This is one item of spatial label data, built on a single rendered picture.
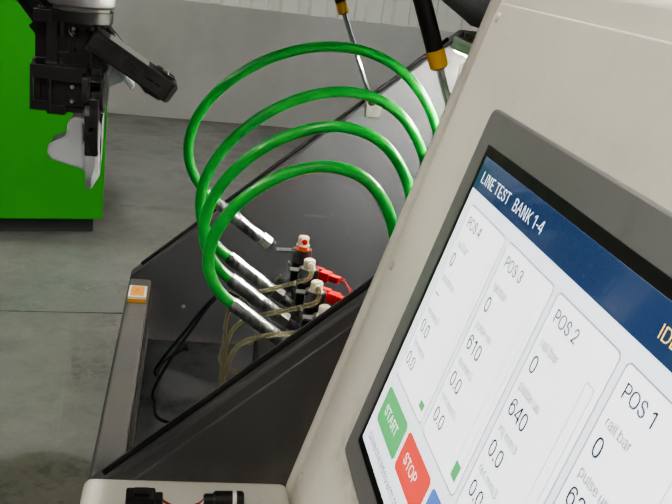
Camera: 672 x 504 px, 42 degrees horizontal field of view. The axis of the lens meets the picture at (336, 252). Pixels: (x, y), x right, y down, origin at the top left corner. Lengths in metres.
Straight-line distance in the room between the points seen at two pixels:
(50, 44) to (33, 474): 1.88
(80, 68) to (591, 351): 0.72
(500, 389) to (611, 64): 0.22
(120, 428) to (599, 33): 0.77
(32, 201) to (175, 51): 3.37
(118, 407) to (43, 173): 3.46
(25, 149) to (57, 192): 0.27
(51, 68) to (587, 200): 0.68
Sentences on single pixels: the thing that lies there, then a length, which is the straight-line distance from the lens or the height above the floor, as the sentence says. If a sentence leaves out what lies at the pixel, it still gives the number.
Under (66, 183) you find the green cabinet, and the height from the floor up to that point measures 0.27.
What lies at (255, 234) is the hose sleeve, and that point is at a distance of 1.25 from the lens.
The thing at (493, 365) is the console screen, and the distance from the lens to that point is 0.60.
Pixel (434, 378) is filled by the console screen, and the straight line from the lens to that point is 0.68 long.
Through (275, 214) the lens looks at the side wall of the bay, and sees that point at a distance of 1.58.
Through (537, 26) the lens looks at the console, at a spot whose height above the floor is 1.51.
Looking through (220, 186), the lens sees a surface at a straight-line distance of 1.06.
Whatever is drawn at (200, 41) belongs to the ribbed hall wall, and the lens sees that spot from 7.73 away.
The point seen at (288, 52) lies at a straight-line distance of 1.19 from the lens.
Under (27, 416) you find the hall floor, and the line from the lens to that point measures 3.05.
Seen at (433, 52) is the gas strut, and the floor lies 1.47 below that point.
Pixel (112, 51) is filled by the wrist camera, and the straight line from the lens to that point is 1.05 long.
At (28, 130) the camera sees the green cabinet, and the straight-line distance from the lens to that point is 4.54.
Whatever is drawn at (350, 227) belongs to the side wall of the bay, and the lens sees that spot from 1.60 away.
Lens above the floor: 1.55
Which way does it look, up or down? 19 degrees down
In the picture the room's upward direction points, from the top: 8 degrees clockwise
